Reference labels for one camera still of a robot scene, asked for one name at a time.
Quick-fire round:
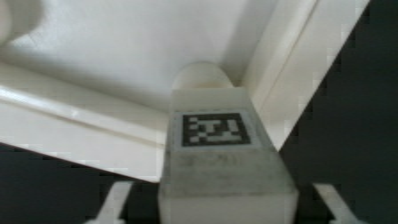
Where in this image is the white square tabletop part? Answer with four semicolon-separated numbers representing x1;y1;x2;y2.
0;0;371;181

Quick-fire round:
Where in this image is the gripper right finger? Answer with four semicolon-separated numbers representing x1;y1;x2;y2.
312;183;364;224

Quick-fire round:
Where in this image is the white leg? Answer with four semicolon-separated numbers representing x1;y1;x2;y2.
157;62;298;224

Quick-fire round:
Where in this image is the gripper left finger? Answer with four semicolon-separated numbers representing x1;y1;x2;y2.
83;181;133;224

